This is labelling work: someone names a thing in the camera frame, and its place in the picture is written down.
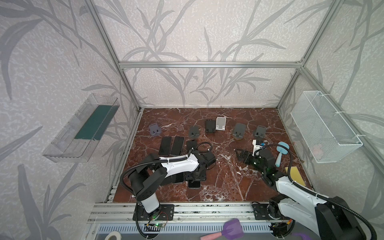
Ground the purple pink toy shovel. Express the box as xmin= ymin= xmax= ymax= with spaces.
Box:
xmin=200 ymin=219 xmax=244 ymax=240

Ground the clear plastic wall shelf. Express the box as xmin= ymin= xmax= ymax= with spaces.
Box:
xmin=43 ymin=94 xmax=120 ymax=163

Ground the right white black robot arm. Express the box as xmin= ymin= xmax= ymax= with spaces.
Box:
xmin=235 ymin=144 xmax=378 ymax=240

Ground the black phone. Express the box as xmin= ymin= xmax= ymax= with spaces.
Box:
xmin=159 ymin=136 xmax=172 ymax=157
xmin=186 ymin=140 xmax=198 ymax=152
xmin=170 ymin=136 xmax=185 ymax=156
xmin=162 ymin=173 xmax=185 ymax=186

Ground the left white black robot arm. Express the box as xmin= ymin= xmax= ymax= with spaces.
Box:
xmin=120 ymin=142 xmax=216 ymax=221

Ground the white tape roll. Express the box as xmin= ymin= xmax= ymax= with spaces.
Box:
xmin=105 ymin=231 xmax=122 ymax=240

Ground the yellow sponge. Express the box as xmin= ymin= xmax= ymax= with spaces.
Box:
xmin=290 ymin=167 xmax=306 ymax=187

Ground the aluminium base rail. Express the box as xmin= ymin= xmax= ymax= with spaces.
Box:
xmin=87 ymin=202 xmax=292 ymax=234

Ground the back left phone stand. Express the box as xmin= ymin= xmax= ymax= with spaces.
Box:
xmin=189 ymin=126 xmax=200 ymax=139

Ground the white wire mesh basket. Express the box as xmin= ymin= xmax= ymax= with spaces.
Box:
xmin=291 ymin=91 xmax=363 ymax=164

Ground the grey phone stand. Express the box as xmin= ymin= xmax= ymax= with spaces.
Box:
xmin=149 ymin=123 xmax=162 ymax=137

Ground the white folding phone stand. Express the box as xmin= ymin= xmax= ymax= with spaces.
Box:
xmin=216 ymin=117 xmax=227 ymax=131

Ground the purple curved object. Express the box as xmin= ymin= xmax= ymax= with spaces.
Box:
xmin=292 ymin=233 xmax=311 ymax=240

